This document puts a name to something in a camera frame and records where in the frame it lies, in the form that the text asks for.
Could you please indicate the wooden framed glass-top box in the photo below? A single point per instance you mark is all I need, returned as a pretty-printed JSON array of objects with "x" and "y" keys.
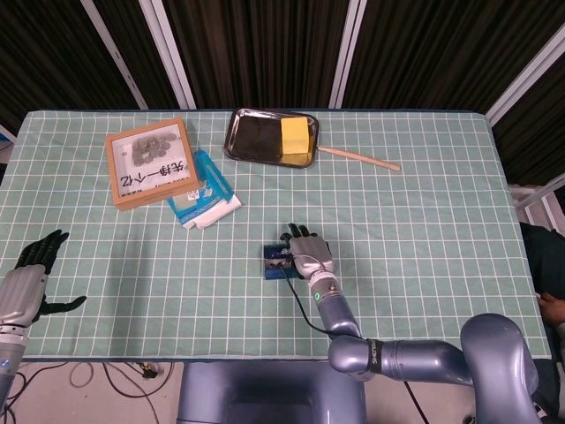
[{"x": 152, "y": 163}]

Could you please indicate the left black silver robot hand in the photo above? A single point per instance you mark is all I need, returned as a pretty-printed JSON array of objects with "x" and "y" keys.
[{"x": 20, "y": 293}]

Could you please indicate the white metal frame post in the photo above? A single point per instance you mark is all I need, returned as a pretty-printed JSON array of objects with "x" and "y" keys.
[
  {"x": 538, "y": 192},
  {"x": 525, "y": 75},
  {"x": 170, "y": 55},
  {"x": 348, "y": 53},
  {"x": 115, "y": 55}
]

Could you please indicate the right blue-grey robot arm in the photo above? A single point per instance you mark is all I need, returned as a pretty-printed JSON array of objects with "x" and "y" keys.
[{"x": 419, "y": 358}]

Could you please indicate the light wooden stick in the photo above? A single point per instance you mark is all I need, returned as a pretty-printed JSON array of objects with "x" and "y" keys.
[{"x": 362, "y": 157}]

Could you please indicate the black curtain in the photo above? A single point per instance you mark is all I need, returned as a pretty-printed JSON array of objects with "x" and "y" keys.
[{"x": 265, "y": 48}]

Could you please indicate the person in dark clothing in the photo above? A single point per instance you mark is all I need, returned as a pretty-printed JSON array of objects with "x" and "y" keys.
[{"x": 545, "y": 265}]

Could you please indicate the blue folding glasses case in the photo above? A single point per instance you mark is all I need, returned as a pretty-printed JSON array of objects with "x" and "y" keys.
[{"x": 274, "y": 265}]

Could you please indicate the yellow sponge block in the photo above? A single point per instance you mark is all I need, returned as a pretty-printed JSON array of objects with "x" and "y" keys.
[{"x": 295, "y": 134}]

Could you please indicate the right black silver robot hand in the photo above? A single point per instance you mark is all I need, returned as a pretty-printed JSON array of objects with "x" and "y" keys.
[{"x": 313, "y": 256}]

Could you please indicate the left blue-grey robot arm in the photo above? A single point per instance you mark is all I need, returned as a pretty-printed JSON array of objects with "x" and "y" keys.
[{"x": 8, "y": 362}]

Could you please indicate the black metal tray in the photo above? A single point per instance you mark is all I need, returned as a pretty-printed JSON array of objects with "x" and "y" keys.
[{"x": 251, "y": 137}]

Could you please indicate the blue-grey robot torso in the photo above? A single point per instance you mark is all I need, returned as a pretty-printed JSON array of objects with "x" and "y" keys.
[{"x": 256, "y": 393}]

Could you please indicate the blue white paper packet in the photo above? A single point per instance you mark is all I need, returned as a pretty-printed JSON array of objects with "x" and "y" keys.
[{"x": 212, "y": 194}]

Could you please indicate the green white checked tablecloth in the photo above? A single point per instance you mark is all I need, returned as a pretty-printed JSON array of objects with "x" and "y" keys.
[{"x": 397, "y": 221}]

